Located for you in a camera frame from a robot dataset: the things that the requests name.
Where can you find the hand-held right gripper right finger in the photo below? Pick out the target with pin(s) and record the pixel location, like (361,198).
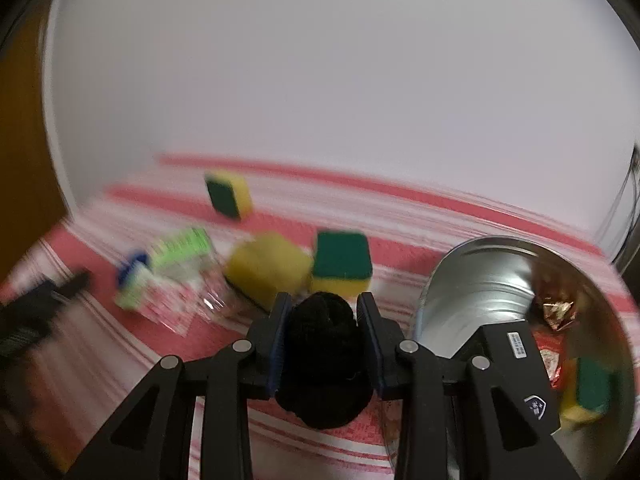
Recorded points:
(372,345)

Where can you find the black scrunchie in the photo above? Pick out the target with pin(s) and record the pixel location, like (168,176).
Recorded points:
(325,360)

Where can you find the yellow green scouring sponge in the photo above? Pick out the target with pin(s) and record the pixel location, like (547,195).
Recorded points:
(342,260)
(265,262)
(225,197)
(590,390)

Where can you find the red brown snack packet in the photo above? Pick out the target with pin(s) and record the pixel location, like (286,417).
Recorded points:
(547,355)

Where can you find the red striped cloth desktop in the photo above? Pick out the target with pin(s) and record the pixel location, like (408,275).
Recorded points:
(350,205)

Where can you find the green tissue packet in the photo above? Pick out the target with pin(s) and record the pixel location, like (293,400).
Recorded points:
(180,250)

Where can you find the round metal tin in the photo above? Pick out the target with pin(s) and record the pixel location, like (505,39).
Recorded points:
(475,285)

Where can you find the gold foil candy wrapper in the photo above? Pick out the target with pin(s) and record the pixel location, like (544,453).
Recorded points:
(557,312)

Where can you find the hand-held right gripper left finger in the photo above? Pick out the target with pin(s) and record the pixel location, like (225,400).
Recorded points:
(277,345)

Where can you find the small pink floral candy wrapper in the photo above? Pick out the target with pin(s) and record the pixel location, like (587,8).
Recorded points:
(212,295)

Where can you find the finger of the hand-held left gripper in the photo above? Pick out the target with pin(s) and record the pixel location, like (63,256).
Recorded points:
(75,284)

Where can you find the pink floral sachet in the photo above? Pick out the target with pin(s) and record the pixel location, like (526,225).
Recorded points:
(150,300)

